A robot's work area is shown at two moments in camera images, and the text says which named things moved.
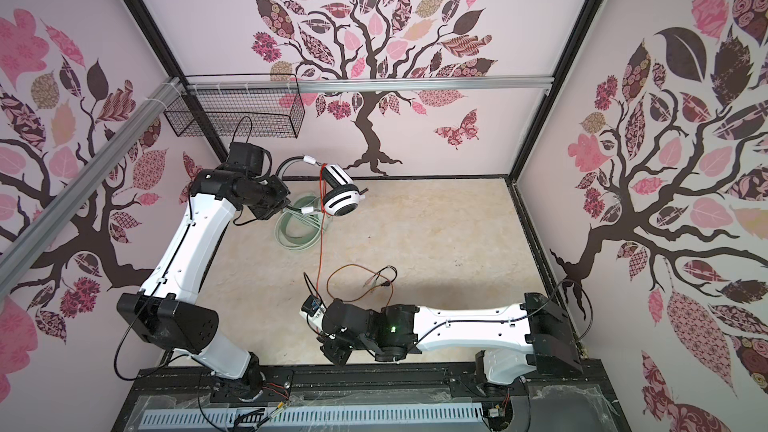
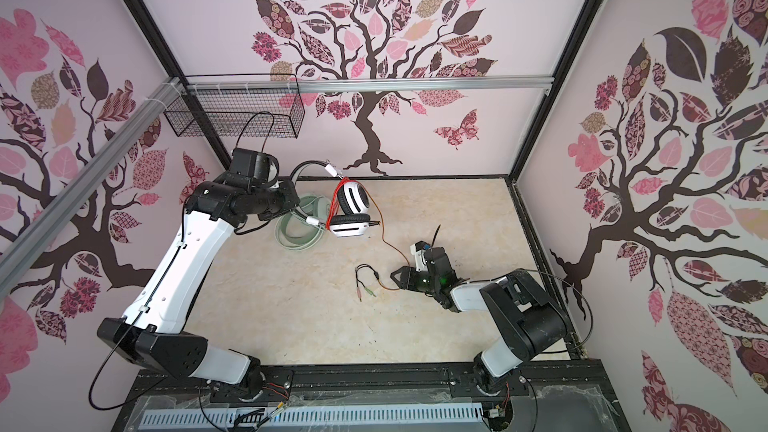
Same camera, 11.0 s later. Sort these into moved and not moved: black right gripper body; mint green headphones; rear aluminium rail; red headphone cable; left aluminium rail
Moved: black right gripper body; red headphone cable
Not moved: left aluminium rail; rear aluminium rail; mint green headphones
